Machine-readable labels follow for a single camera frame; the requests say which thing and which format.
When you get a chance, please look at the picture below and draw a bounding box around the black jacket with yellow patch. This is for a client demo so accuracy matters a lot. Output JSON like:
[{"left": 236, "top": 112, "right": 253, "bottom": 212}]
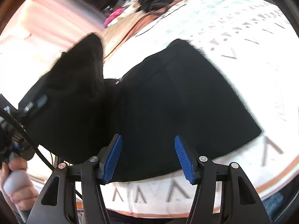
[{"left": 19, "top": 34, "right": 261, "bottom": 181}]

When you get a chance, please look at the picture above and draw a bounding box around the magenta clothing item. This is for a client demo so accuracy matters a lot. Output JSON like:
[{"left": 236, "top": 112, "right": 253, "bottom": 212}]
[{"left": 103, "top": 8, "right": 125, "bottom": 27}]

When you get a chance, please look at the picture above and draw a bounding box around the person's left hand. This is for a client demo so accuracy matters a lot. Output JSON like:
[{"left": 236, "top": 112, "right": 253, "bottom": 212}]
[{"left": 1, "top": 157, "right": 38, "bottom": 212}]

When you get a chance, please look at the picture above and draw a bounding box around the tan and rust blanket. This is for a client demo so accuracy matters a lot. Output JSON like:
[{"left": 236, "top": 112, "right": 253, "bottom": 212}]
[{"left": 101, "top": 0, "right": 183, "bottom": 62}]

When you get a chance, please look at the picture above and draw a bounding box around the pink curtain left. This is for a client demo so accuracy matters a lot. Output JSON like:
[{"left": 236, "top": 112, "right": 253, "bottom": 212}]
[{"left": 1, "top": 0, "right": 104, "bottom": 51}]

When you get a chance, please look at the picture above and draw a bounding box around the patterned white bedspread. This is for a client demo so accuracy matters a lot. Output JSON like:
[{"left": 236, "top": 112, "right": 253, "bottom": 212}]
[{"left": 28, "top": 0, "right": 299, "bottom": 219}]

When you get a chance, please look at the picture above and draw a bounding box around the black cable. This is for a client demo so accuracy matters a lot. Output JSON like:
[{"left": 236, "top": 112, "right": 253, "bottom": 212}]
[{"left": 0, "top": 107, "right": 84, "bottom": 201}]

